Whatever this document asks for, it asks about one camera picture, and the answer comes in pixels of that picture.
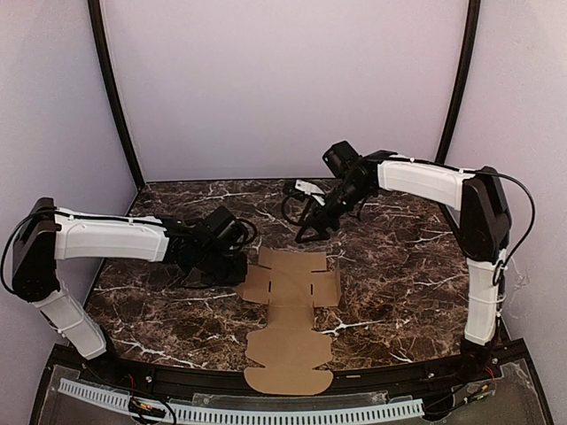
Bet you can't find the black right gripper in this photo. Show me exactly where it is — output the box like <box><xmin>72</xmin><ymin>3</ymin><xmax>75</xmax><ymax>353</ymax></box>
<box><xmin>295</xmin><ymin>181</ymin><xmax>372</xmax><ymax>244</ymax></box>

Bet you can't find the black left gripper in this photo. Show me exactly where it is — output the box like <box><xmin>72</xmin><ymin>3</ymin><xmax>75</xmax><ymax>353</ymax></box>
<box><xmin>195</xmin><ymin>246</ymin><xmax>246</xmax><ymax>287</ymax></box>

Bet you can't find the brown cardboard box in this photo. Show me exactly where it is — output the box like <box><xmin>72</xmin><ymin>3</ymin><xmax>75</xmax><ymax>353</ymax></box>
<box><xmin>236</xmin><ymin>247</ymin><xmax>342</xmax><ymax>396</ymax></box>

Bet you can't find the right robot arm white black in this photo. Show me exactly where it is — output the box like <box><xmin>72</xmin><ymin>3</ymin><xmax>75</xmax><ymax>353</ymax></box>
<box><xmin>285</xmin><ymin>141</ymin><xmax>515</xmax><ymax>384</ymax></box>

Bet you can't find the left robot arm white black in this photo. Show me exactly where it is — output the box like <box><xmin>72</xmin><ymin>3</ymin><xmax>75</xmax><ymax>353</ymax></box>
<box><xmin>1</xmin><ymin>197</ymin><xmax>257</xmax><ymax>386</ymax></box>

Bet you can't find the left small circuit board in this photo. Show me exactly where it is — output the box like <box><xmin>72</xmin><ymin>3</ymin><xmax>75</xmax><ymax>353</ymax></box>
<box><xmin>128</xmin><ymin>398</ymin><xmax>166</xmax><ymax>422</ymax></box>

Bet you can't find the small circuit board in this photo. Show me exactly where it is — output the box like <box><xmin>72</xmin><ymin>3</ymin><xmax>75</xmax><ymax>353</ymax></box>
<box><xmin>128</xmin><ymin>398</ymin><xmax>166</xmax><ymax>422</ymax></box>
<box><xmin>462</xmin><ymin>382</ymin><xmax>494</xmax><ymax>405</ymax></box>

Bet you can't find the right small circuit board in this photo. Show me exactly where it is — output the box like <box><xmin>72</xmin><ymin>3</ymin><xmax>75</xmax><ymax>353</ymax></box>
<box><xmin>462</xmin><ymin>382</ymin><xmax>494</xmax><ymax>405</ymax></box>

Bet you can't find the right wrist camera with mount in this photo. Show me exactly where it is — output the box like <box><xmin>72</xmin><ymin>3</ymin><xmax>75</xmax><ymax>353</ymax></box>
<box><xmin>283</xmin><ymin>179</ymin><xmax>325</xmax><ymax>205</ymax></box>

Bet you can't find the black front table rail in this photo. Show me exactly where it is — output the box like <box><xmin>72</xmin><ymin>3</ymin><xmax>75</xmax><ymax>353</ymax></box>
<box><xmin>50</xmin><ymin>339</ymin><xmax>528</xmax><ymax>398</ymax></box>

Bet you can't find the white slotted cable duct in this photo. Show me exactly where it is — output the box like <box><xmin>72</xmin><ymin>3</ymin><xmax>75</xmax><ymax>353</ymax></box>
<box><xmin>57</xmin><ymin>378</ymin><xmax>424</xmax><ymax>424</ymax></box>

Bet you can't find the right black frame post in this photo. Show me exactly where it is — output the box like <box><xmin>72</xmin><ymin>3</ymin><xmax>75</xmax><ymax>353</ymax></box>
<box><xmin>435</xmin><ymin>0</ymin><xmax>481</xmax><ymax>164</ymax></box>

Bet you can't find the black frame post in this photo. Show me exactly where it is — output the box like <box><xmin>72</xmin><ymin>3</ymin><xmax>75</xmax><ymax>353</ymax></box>
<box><xmin>435</xmin><ymin>0</ymin><xmax>481</xmax><ymax>164</ymax></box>
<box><xmin>87</xmin><ymin>0</ymin><xmax>145</xmax><ymax>192</ymax></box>

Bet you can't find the left black frame post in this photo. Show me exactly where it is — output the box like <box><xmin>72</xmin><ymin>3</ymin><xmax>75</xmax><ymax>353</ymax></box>
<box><xmin>87</xmin><ymin>0</ymin><xmax>145</xmax><ymax>192</ymax></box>

